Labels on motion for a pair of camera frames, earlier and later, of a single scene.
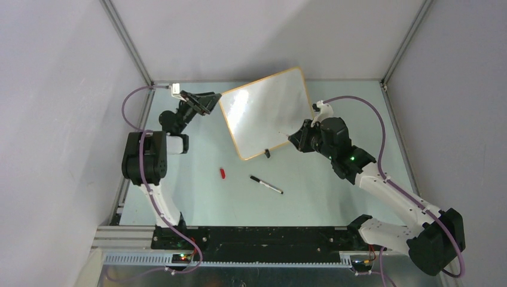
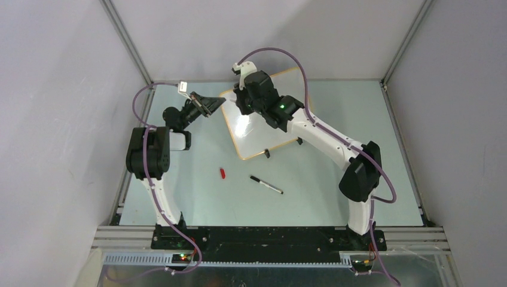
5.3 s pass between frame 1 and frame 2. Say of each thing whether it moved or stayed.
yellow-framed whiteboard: stayed
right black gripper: moved
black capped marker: stayed
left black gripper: stayed
